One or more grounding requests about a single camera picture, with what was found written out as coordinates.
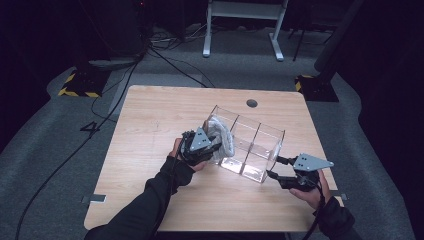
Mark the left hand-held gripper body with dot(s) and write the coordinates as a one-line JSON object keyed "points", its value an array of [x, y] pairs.
{"points": [[200, 141]]}

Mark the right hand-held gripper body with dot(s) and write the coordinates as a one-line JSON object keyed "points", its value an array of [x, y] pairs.
{"points": [[310, 163]]}

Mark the grey striped cloth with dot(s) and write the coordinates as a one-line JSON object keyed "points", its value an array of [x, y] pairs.
{"points": [[223, 133]]}

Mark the clear acrylic divided organizer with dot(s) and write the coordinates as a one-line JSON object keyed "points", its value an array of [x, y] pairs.
{"points": [[253, 146]]}

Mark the person's left hand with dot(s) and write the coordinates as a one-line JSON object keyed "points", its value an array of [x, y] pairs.
{"points": [[175, 151]]}

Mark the person's right hand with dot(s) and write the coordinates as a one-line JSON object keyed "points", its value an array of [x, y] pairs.
{"points": [[311, 198]]}

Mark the black tripod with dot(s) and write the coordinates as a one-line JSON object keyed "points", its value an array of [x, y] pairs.
{"points": [[300, 45]]}

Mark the grey slanted pole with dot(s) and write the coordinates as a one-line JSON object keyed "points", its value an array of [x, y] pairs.
{"points": [[336, 36]]}

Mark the dark equipment stand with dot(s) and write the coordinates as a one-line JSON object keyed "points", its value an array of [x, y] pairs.
{"points": [[116, 33]]}

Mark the black yellow striped base plate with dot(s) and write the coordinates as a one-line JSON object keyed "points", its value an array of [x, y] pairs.
{"points": [[316, 90], [83, 85]]}

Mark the white metal table frame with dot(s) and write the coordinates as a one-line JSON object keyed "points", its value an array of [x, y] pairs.
{"points": [[245, 10]]}

